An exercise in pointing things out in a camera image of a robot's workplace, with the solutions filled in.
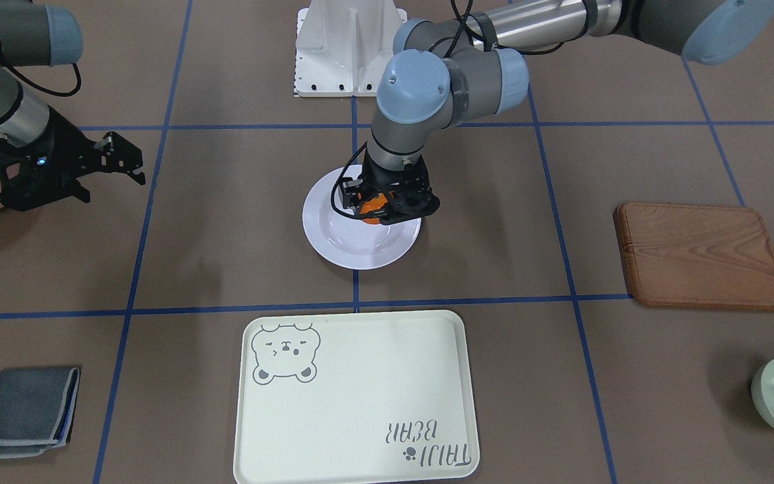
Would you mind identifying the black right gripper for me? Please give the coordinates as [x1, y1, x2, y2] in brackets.
[0, 108, 146, 212]

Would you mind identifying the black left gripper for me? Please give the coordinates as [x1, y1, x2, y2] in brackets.
[340, 156, 441, 225]

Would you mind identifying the orange fruit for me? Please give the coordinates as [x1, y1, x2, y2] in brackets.
[355, 194, 389, 225]

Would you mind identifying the white round plate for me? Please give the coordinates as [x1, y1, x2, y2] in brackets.
[303, 168, 422, 270]

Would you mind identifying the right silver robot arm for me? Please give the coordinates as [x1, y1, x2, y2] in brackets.
[0, 1, 146, 212]

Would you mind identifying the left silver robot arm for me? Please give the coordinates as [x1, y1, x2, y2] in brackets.
[329, 1, 774, 225]

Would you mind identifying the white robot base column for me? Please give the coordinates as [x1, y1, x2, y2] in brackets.
[293, 1, 409, 97]

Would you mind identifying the cream bear tray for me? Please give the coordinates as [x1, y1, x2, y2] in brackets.
[232, 310, 481, 483]

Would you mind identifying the brown wooden tray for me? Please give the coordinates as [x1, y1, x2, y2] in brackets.
[612, 201, 774, 312]

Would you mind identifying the folded grey cloth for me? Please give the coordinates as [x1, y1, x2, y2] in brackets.
[0, 366, 82, 460]

